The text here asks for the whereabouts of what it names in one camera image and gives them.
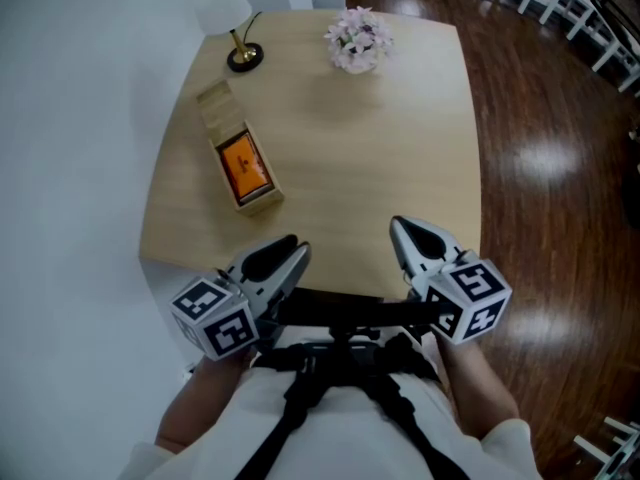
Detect person's right forearm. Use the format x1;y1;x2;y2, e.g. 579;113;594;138
437;337;521;439

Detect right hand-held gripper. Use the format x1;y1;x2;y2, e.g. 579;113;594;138
389;216;514;346

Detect white metal frame rack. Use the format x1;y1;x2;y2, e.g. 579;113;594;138
572;415;640;480

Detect pink flowers in white pot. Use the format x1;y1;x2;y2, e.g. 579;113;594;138
323;6;395;76

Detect black lamp cable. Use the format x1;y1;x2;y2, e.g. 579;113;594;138
243;11;264;47

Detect orange snack bag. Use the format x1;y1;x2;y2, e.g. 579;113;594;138
217;132;274;204

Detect person's left forearm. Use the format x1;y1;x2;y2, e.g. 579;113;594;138
154;355;251;452

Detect wooden sliding box lid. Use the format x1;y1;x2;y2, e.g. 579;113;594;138
196;78;249;142

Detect black chest harness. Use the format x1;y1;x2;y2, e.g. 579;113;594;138
234;287;471;480

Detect person's white shirt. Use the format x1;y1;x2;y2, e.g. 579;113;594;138
117;352;544;480

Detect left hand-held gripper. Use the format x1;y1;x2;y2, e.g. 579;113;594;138
169;234;313;363

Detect wooden box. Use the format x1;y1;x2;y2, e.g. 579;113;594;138
207;120;286;218

